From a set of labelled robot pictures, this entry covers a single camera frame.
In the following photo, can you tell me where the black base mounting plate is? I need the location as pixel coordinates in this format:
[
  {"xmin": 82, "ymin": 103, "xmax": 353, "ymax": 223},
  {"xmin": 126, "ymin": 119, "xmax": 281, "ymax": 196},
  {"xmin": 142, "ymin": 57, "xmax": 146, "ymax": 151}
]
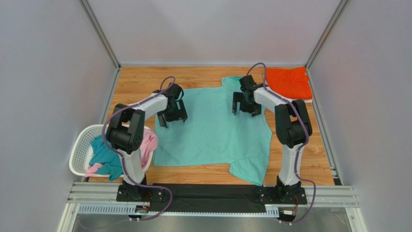
[{"xmin": 116, "ymin": 183, "xmax": 308, "ymax": 214}]

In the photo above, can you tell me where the aluminium frame post right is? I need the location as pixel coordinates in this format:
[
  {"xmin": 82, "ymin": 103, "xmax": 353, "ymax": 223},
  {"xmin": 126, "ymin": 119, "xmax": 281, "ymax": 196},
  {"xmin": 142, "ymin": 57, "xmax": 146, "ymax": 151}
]
[{"xmin": 305, "ymin": 0, "xmax": 350, "ymax": 70}]

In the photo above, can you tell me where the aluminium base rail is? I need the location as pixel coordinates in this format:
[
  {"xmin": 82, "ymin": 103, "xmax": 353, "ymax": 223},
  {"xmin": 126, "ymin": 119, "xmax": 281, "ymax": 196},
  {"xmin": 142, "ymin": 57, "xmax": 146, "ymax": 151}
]
[{"xmin": 58, "ymin": 182, "xmax": 366, "ymax": 232}]

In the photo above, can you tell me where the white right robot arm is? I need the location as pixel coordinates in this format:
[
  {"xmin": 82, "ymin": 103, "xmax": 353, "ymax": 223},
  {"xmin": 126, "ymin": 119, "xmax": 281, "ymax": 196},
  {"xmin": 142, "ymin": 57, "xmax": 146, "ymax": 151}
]
[{"xmin": 232, "ymin": 75, "xmax": 312, "ymax": 204}]

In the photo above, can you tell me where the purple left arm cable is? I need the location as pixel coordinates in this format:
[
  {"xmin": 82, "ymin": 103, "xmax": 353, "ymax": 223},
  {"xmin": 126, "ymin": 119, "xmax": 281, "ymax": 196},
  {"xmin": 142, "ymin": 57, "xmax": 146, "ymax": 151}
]
[{"xmin": 101, "ymin": 75, "xmax": 176, "ymax": 223}]

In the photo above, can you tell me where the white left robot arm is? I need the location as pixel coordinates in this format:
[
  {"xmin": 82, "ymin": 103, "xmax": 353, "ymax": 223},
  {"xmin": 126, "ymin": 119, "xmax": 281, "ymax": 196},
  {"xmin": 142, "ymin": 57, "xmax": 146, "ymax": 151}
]
[{"xmin": 102, "ymin": 84, "xmax": 188, "ymax": 202}]

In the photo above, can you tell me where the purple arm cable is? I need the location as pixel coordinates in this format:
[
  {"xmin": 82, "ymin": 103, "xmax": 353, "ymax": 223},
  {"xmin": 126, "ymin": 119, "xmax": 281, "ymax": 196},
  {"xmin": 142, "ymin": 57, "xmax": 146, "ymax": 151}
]
[
  {"xmin": 101, "ymin": 75, "xmax": 176, "ymax": 223},
  {"xmin": 246, "ymin": 62, "xmax": 317, "ymax": 225}
]

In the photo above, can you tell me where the white perforated laundry basket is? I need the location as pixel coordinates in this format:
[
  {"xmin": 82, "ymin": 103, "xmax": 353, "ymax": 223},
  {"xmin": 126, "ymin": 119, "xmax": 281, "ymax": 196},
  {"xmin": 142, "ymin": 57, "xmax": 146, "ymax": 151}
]
[{"xmin": 69, "ymin": 124, "xmax": 139, "ymax": 182}]

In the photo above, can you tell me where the aluminium frame post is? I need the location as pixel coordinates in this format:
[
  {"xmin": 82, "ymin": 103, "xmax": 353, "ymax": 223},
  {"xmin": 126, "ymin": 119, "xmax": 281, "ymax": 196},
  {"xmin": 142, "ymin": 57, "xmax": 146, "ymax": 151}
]
[
  {"xmin": 305, "ymin": 0, "xmax": 350, "ymax": 70},
  {"xmin": 79, "ymin": 0, "xmax": 121, "ymax": 71}
]

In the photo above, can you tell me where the folded orange t-shirt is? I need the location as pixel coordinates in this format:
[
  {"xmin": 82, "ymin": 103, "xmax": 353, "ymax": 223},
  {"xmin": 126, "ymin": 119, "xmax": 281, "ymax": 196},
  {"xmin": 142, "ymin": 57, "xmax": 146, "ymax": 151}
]
[{"xmin": 266, "ymin": 67, "xmax": 313, "ymax": 100}]

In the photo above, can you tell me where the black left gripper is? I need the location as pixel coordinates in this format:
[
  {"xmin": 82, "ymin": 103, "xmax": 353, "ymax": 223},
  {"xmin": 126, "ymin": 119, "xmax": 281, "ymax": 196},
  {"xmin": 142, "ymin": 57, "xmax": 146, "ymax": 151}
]
[{"xmin": 158, "ymin": 99, "xmax": 188, "ymax": 127}]

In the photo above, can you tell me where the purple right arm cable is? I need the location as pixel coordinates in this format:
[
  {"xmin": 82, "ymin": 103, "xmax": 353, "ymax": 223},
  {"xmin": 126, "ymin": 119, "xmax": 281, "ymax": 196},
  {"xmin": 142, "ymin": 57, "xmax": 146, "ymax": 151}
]
[{"xmin": 246, "ymin": 62, "xmax": 317, "ymax": 225}]

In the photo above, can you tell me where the pink t-shirt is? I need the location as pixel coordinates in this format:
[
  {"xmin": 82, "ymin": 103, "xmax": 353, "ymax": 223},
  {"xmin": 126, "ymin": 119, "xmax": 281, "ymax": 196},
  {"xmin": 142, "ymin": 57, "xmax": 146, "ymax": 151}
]
[{"xmin": 85, "ymin": 129, "xmax": 158, "ymax": 177}]

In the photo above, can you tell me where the aluminium frame post left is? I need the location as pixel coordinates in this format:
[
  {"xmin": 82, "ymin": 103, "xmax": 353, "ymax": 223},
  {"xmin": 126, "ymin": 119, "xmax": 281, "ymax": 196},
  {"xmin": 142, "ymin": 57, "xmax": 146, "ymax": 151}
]
[{"xmin": 79, "ymin": 0, "xmax": 121, "ymax": 71}]

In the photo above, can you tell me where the dark teal t-shirt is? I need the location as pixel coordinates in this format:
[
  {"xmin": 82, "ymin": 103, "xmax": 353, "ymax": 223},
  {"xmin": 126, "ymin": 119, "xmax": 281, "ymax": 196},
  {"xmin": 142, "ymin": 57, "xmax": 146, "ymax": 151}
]
[{"xmin": 88, "ymin": 135, "xmax": 123, "ymax": 181}]

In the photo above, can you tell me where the light teal t-shirt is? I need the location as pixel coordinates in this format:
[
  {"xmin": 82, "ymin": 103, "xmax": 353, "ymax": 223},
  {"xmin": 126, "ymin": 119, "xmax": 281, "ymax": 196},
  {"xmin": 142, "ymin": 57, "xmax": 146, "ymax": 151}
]
[{"xmin": 153, "ymin": 76, "xmax": 272, "ymax": 186}]

